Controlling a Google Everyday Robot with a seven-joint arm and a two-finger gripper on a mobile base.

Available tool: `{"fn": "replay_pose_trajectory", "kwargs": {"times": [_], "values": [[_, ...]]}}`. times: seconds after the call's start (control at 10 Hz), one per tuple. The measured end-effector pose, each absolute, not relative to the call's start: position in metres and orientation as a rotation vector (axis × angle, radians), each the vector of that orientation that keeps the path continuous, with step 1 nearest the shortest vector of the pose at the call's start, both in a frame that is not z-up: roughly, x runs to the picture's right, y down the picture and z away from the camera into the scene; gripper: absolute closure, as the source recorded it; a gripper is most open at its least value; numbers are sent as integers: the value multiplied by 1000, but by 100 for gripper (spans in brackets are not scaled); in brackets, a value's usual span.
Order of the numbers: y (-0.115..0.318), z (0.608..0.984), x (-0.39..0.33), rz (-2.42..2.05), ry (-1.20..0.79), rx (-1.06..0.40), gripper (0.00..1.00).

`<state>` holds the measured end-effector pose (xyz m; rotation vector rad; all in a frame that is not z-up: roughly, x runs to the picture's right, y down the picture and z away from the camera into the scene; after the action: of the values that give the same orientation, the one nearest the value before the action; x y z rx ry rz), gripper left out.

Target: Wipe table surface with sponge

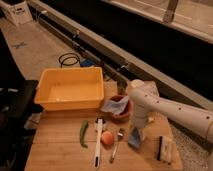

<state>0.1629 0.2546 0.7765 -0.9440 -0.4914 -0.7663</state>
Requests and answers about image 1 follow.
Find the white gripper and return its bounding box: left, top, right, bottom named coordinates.
left=132, top=106, right=149, bottom=129

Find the white storage box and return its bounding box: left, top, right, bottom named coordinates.
left=0, top=0, right=33, bottom=26

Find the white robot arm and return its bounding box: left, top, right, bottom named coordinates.
left=129, top=79, right=213, bottom=143

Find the grey-blue cloth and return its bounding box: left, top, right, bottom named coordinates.
left=101, top=96, right=129, bottom=115

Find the orange round fruit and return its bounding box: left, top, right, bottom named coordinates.
left=101, top=131, right=114, bottom=145

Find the yellow plastic tub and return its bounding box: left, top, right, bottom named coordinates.
left=34, top=67, right=104, bottom=111

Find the white handled brush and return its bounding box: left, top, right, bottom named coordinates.
left=94, top=118, right=104, bottom=169

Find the black coiled cable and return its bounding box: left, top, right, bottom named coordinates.
left=58, top=52, right=81, bottom=68

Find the metal spoon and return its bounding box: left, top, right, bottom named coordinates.
left=109, top=128, right=125, bottom=163

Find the blue object on floor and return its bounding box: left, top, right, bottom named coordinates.
left=80, top=59, right=95, bottom=67

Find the black chair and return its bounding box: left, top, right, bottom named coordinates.
left=0, top=80, right=43, bottom=171

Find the brown clay bowl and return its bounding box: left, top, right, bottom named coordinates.
left=110, top=95, right=133, bottom=119

